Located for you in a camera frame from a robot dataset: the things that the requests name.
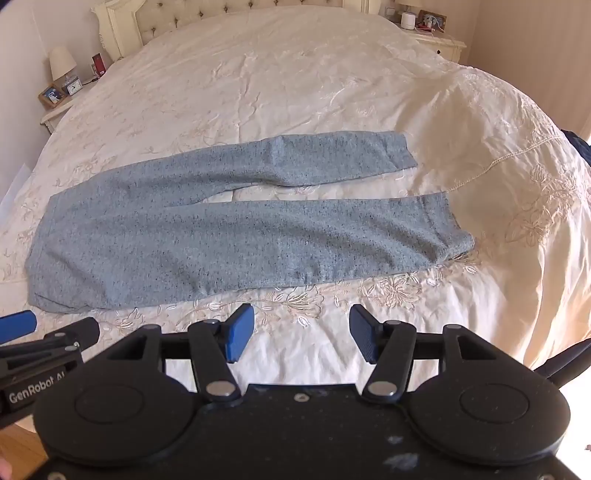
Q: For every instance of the cream tufted headboard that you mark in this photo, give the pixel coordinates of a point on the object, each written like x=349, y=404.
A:
x=125, y=26

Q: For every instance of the cream nightstand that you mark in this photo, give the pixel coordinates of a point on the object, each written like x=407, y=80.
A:
x=440, y=43
x=52, y=117

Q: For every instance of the white cylinder on nightstand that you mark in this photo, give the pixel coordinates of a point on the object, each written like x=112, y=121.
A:
x=408, y=20

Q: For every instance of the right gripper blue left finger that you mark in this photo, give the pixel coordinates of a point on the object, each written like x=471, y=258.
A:
x=214, y=345

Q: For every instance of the white shade table lamp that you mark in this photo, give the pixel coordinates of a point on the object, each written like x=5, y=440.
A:
x=62, y=65

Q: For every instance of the picture frame right nightstand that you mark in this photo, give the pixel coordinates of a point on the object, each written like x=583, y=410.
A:
x=431, y=21

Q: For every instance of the person's left hand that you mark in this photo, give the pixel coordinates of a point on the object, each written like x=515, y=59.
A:
x=5, y=469

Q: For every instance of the left cream nightstand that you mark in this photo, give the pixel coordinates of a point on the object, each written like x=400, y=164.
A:
x=52, y=117

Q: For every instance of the wooden photo frame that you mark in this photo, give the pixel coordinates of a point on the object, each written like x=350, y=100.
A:
x=52, y=96

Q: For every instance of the cream embroidered bedspread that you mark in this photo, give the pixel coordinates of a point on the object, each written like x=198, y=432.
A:
x=514, y=182

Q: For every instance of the light blue speckled pants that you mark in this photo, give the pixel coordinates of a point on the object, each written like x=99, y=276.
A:
x=154, y=233

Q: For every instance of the small white alarm clock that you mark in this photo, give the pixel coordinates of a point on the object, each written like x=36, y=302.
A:
x=72, y=86

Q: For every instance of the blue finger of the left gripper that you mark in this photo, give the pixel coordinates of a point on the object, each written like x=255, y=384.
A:
x=17, y=325

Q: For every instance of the red box on nightstand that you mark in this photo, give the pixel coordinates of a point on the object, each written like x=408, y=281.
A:
x=98, y=65

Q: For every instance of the dark blue cloth at edge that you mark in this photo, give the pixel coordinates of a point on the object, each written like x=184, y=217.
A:
x=582, y=146

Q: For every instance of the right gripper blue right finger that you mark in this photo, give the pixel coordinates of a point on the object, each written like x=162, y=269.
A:
x=389, y=347

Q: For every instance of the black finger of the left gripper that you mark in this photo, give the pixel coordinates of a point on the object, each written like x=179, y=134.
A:
x=75, y=337

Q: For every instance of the right cream nightstand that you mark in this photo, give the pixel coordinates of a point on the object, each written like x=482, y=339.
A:
x=440, y=43

